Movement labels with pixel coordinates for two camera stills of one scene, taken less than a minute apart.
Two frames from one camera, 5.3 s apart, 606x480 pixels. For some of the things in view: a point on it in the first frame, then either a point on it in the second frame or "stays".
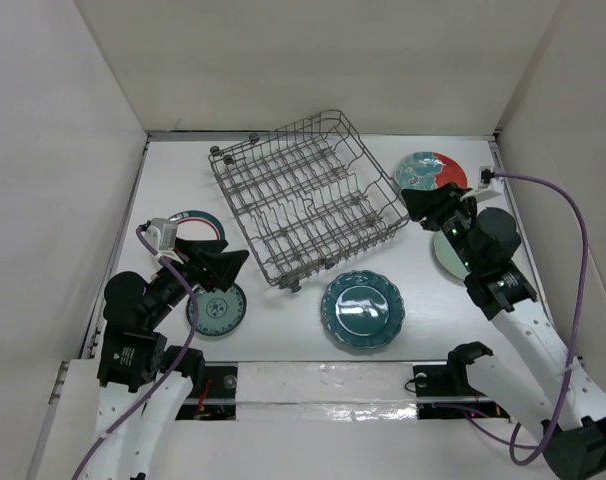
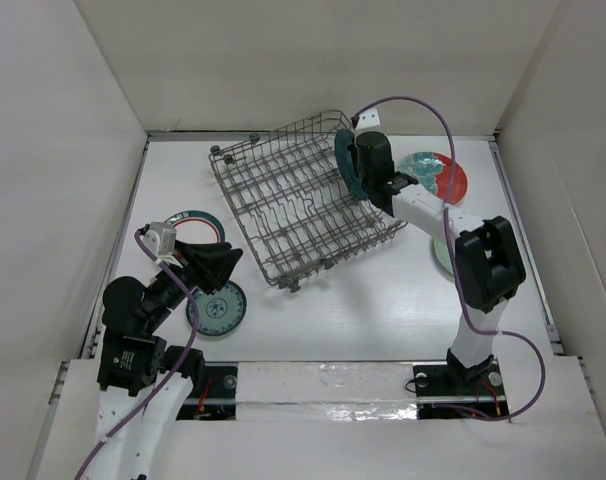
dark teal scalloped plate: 362,309 to 342,140
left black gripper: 220,266 stays
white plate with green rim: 198,225 stays
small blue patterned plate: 218,313 stays
